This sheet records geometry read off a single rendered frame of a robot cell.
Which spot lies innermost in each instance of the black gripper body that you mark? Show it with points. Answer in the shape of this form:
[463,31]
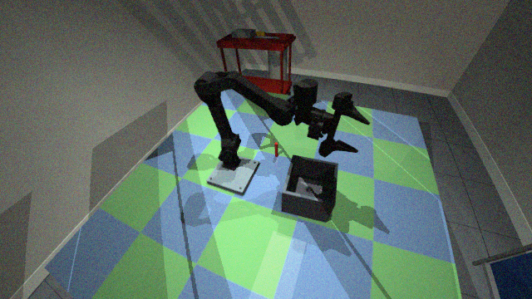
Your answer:
[330,127]

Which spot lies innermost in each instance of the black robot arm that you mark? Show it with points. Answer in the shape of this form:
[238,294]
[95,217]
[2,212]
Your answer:
[209,86]

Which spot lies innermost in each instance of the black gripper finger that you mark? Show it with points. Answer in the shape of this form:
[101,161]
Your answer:
[341,146]
[349,109]

